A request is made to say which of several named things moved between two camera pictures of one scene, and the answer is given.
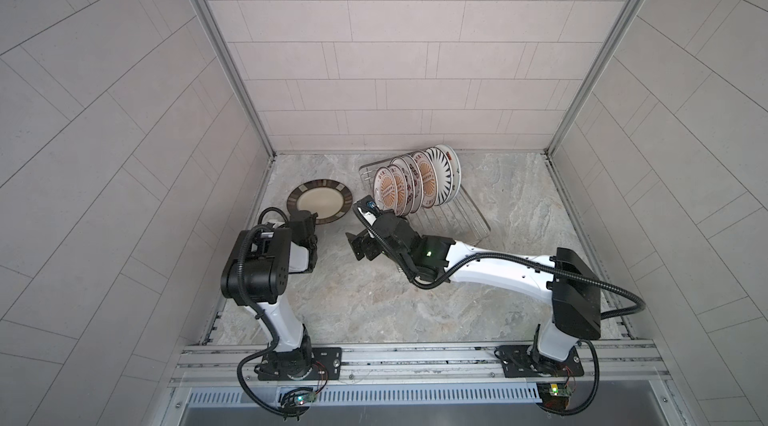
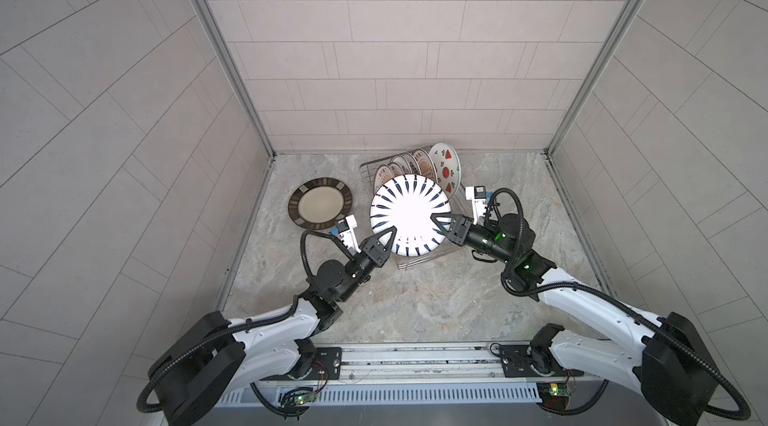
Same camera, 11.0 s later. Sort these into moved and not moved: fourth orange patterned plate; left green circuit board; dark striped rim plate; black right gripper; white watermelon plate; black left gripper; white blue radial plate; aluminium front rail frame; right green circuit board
Moved: black left gripper; white blue radial plate; black right gripper
Not moved: fourth orange patterned plate; aluminium front rail frame; dark striped rim plate; white watermelon plate; right green circuit board; left green circuit board
